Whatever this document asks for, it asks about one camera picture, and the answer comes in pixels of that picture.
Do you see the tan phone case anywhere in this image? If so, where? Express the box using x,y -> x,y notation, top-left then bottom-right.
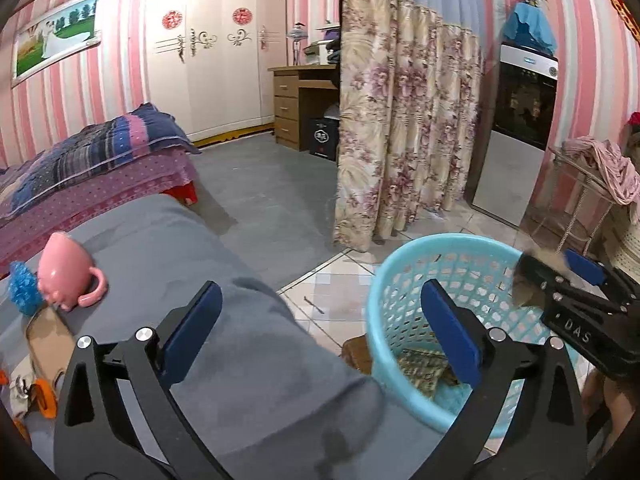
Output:
24,306 -> 78,396

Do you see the small wooden stool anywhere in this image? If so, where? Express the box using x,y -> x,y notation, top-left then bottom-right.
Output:
341,337 -> 374,376

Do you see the light blue plastic basket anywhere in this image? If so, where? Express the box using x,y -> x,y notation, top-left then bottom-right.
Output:
366,232 -> 581,438

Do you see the white printer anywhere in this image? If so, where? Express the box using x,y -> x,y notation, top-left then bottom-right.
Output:
304,40 -> 342,66

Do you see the black box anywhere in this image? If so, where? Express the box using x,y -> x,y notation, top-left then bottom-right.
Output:
307,116 -> 340,162

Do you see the brown paper wad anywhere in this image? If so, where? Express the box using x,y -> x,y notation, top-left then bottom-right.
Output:
510,246 -> 573,309

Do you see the grey tablecloth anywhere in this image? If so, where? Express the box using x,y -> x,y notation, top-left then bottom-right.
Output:
0,192 -> 496,480

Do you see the pink pig mug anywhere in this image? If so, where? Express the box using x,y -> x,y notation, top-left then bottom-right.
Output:
37,231 -> 109,311

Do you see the blue cloth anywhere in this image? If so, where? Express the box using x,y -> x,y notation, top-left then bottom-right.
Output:
502,2 -> 558,57

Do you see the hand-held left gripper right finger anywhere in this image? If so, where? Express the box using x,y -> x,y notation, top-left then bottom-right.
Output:
415,279 -> 588,480

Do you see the purple dotted bed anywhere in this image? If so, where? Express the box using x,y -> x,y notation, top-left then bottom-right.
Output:
0,149 -> 198,277

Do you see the white crumpled paper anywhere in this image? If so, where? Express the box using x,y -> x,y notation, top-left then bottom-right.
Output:
9,375 -> 32,411

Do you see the wooden desk with drawers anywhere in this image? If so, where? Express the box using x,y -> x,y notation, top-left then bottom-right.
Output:
267,64 -> 342,152

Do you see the desk lamp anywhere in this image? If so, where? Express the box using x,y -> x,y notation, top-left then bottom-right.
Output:
286,22 -> 309,66

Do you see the plaid patchwork quilt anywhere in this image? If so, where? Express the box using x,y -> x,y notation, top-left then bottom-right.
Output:
0,102 -> 202,221

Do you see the person's leg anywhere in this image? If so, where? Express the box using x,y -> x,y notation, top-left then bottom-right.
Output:
582,370 -> 637,456

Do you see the floral curtain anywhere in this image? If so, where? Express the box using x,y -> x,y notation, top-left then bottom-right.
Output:
332,0 -> 488,253

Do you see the pink cloth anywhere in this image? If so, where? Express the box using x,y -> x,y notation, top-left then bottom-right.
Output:
560,136 -> 640,206

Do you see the metal wire rack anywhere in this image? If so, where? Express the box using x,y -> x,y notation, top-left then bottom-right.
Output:
530,147 -> 617,257

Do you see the white ornate wardrobe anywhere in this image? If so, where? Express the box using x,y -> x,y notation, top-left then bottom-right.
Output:
145,0 -> 289,143

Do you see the framed wall picture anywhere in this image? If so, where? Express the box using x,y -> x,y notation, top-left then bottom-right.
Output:
11,0 -> 104,86

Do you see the blue crumpled plastic bag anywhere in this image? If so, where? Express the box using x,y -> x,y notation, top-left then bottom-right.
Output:
7,260 -> 46,317

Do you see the orange tangerine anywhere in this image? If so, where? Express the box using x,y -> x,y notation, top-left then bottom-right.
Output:
29,377 -> 59,421

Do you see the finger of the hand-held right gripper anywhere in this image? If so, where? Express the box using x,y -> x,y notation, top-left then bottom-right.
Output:
517,254 -> 568,303
562,249 -> 640,308

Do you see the green crumpled wrapper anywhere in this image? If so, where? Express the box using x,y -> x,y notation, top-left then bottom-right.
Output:
399,349 -> 462,401

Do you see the red plastic stool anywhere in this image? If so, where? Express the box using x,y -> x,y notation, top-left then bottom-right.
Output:
162,182 -> 197,206

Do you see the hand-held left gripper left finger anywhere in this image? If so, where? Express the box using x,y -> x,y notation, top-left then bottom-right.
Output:
52,280 -> 241,480

